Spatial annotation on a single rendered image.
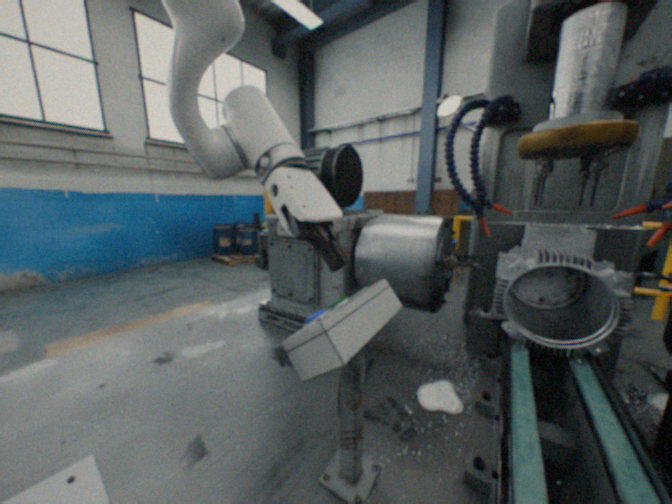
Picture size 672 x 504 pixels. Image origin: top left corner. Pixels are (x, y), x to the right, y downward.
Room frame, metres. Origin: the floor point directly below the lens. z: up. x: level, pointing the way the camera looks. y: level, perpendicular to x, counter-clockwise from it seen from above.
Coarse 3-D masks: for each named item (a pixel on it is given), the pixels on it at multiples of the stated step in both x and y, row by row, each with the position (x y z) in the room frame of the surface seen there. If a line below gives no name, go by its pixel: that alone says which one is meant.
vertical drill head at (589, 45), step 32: (608, 0) 0.51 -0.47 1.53; (576, 32) 0.53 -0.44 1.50; (608, 32) 0.51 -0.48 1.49; (576, 64) 0.53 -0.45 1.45; (608, 64) 0.51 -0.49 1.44; (576, 96) 0.52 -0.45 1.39; (608, 96) 0.51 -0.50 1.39; (544, 128) 0.54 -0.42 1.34; (576, 128) 0.48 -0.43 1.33; (608, 128) 0.46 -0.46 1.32; (640, 128) 0.48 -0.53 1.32; (544, 160) 0.53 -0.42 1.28; (608, 160) 0.48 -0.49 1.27
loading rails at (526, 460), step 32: (512, 352) 0.44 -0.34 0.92; (512, 384) 0.36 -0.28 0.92; (544, 384) 0.49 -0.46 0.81; (576, 384) 0.37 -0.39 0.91; (608, 384) 0.34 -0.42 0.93; (512, 416) 0.30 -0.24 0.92; (576, 416) 0.34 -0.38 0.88; (608, 416) 0.30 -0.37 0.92; (512, 448) 0.25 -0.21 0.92; (544, 448) 0.33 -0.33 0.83; (576, 448) 0.32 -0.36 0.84; (608, 448) 0.25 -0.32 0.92; (640, 448) 0.24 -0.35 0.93; (480, 480) 0.29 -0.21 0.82; (512, 480) 0.22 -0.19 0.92; (544, 480) 0.22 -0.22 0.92; (576, 480) 0.30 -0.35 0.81; (608, 480) 0.23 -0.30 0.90; (640, 480) 0.22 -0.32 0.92
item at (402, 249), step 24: (384, 216) 0.69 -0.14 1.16; (408, 216) 0.67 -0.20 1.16; (432, 216) 0.64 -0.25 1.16; (360, 240) 0.66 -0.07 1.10; (384, 240) 0.62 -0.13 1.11; (408, 240) 0.59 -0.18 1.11; (432, 240) 0.56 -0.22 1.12; (360, 264) 0.64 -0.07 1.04; (384, 264) 0.59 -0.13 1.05; (408, 264) 0.56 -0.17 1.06; (432, 264) 0.54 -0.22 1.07; (456, 264) 0.57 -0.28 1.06; (408, 288) 0.56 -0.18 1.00; (432, 288) 0.54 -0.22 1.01; (432, 312) 0.58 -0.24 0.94
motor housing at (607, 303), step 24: (528, 264) 0.49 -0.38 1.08; (552, 264) 0.44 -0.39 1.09; (576, 264) 0.43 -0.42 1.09; (504, 288) 0.48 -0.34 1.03; (600, 288) 0.46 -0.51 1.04; (504, 312) 0.49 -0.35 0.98; (528, 312) 0.56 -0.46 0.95; (552, 312) 0.56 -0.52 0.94; (576, 312) 0.52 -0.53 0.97; (600, 312) 0.45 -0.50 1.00; (624, 312) 0.39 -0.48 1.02; (528, 336) 0.45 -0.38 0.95; (552, 336) 0.46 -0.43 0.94; (576, 336) 0.44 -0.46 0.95; (600, 336) 0.40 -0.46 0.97
